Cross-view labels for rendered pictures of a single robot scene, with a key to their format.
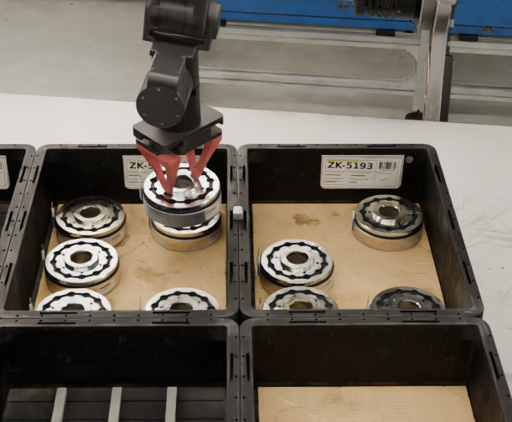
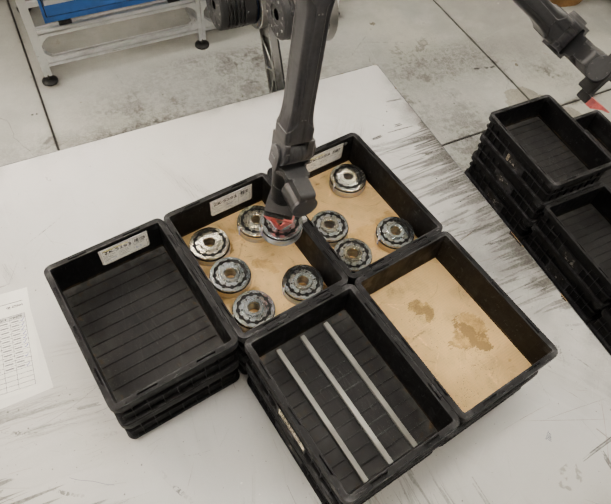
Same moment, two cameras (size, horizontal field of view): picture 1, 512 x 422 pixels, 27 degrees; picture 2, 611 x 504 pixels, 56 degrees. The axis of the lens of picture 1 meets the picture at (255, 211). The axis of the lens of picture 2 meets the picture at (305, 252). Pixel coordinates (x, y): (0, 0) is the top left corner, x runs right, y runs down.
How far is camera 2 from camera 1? 79 cm
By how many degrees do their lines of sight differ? 33
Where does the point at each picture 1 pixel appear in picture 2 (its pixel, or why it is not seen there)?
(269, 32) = (102, 19)
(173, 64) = (306, 184)
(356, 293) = (359, 228)
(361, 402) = (403, 287)
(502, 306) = not seen: hidden behind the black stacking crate
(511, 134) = (333, 82)
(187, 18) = (303, 155)
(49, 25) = not seen: outside the picture
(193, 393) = (333, 319)
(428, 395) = (425, 270)
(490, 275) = not seen: hidden behind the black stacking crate
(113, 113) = (118, 146)
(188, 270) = (276, 250)
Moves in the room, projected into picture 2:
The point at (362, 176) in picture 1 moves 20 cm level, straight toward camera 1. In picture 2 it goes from (324, 160) to (357, 212)
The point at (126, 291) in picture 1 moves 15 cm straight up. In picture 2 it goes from (258, 278) to (258, 245)
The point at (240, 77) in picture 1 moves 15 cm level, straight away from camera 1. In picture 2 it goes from (92, 52) to (81, 35)
